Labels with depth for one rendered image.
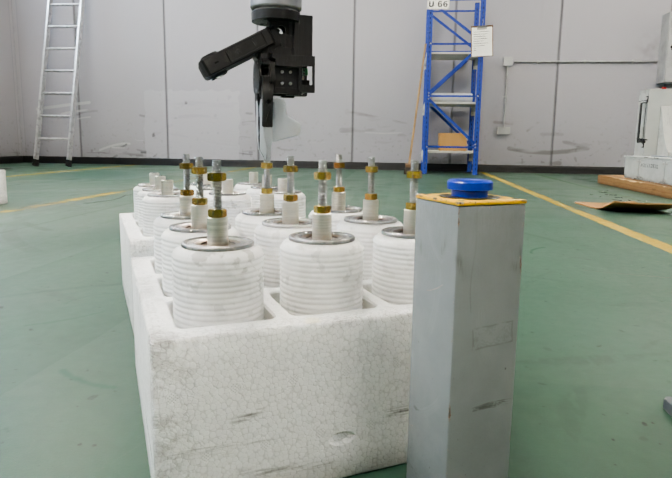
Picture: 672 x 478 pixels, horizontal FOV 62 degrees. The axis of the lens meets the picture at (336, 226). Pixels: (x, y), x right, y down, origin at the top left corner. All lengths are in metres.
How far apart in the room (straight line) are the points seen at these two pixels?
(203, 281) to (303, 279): 0.11
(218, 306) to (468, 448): 0.27
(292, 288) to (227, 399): 0.13
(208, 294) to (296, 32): 0.44
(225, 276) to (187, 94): 7.05
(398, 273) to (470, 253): 0.19
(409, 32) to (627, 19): 2.47
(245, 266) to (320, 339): 0.11
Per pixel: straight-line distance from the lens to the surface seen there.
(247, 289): 0.58
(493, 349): 0.52
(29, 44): 8.65
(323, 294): 0.61
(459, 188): 0.50
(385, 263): 0.66
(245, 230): 0.83
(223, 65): 0.83
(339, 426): 0.63
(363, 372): 0.62
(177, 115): 7.62
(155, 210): 1.11
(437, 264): 0.50
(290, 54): 0.86
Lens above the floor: 0.36
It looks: 9 degrees down
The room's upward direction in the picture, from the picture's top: 1 degrees clockwise
